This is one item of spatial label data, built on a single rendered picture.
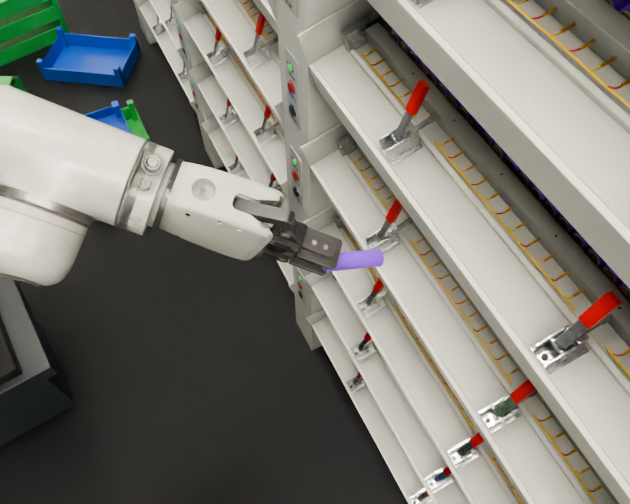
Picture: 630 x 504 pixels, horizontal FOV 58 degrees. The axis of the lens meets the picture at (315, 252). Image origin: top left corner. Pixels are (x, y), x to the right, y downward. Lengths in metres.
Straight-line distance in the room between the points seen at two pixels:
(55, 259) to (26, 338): 0.85
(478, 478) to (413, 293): 0.29
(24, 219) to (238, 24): 0.71
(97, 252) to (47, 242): 1.26
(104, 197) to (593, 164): 0.38
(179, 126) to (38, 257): 1.54
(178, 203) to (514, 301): 0.32
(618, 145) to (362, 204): 0.47
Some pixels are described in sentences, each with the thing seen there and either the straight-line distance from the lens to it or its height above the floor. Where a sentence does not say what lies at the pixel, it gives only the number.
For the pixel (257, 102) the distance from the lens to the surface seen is 1.25.
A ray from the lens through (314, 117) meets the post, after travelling 0.82.
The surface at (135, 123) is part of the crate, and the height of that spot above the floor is 0.00.
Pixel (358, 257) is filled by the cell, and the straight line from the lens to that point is 0.57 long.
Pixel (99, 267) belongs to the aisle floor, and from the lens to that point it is 1.74.
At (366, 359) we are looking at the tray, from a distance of 1.12.
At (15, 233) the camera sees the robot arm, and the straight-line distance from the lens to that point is 0.52.
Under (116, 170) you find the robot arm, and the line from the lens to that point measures 0.51.
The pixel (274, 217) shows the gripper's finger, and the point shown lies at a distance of 0.50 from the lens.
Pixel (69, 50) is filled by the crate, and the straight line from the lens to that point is 2.45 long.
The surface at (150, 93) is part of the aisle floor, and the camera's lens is 2.17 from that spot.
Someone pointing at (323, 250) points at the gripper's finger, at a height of 0.94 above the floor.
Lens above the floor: 1.39
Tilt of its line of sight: 57 degrees down
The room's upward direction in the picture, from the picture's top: straight up
